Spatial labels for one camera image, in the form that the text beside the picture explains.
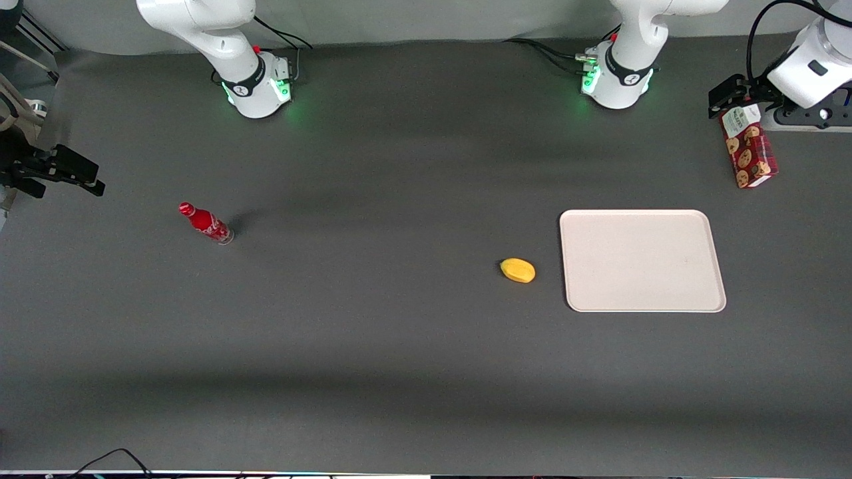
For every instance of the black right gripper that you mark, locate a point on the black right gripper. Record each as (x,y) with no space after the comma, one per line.
(23,166)

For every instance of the pale grey left gripper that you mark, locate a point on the pale grey left gripper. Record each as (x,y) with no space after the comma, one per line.
(758,90)

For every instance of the red cookie box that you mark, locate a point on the red cookie box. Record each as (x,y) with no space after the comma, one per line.
(751,150)

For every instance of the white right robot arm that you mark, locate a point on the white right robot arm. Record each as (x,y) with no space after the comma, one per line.
(226,40)

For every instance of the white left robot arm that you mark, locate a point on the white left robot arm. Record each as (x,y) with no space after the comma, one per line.
(626,60)

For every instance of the white rectangular tray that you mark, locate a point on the white rectangular tray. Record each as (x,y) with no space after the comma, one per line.
(642,261)

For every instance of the red soda bottle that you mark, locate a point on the red soda bottle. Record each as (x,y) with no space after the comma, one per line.
(205,223)

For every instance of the dark grey table mat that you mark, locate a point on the dark grey table mat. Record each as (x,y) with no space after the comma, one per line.
(399,332)

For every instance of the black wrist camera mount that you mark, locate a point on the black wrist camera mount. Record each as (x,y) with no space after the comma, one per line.
(805,114)

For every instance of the aluminium frame rail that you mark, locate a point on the aluminium frame rail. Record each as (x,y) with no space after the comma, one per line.
(41,32)

